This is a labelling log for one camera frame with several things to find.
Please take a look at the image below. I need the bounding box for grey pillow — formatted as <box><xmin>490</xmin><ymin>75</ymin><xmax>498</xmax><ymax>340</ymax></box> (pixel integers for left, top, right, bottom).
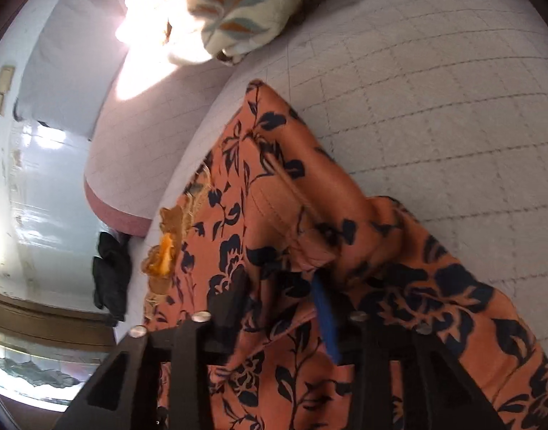
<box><xmin>14</xmin><ymin>0</ymin><xmax>149</xmax><ymax>139</ymax></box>

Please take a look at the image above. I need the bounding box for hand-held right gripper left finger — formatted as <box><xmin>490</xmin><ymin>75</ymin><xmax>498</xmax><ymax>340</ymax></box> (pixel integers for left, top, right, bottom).
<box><xmin>54</xmin><ymin>271</ymin><xmax>250</xmax><ymax>430</ymax></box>

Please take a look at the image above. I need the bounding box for cream leaf-print cloth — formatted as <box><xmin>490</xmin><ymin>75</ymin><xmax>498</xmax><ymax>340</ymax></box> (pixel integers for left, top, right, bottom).
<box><xmin>115</xmin><ymin>0</ymin><xmax>378</xmax><ymax>66</ymax></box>

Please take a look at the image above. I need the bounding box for pink bolster cushion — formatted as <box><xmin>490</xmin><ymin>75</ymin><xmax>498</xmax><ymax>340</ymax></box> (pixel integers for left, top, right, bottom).
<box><xmin>83</xmin><ymin>60</ymin><xmax>232</xmax><ymax>238</ymax></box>

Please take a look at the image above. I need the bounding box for quilted white mattress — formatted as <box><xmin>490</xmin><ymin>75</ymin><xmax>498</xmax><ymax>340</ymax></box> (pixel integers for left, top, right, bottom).
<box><xmin>113</xmin><ymin>0</ymin><xmax>548</xmax><ymax>430</ymax></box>

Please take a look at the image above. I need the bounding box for orange floral garment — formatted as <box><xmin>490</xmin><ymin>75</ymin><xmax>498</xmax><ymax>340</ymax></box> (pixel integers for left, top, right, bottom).
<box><xmin>142</xmin><ymin>80</ymin><xmax>548</xmax><ymax>430</ymax></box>

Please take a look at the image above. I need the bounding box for black cloth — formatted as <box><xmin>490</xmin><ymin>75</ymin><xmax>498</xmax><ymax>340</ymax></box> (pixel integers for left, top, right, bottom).
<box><xmin>92</xmin><ymin>231</ymin><xmax>132</xmax><ymax>328</ymax></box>

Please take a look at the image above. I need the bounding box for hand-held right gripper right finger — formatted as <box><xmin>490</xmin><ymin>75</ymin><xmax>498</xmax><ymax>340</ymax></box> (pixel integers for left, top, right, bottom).
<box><xmin>312</xmin><ymin>275</ymin><xmax>496</xmax><ymax>430</ymax></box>

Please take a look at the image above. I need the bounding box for beige wall switch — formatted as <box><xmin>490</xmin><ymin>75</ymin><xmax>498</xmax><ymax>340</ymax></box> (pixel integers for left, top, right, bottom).
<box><xmin>0</xmin><ymin>66</ymin><xmax>15</xmax><ymax>115</ymax></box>

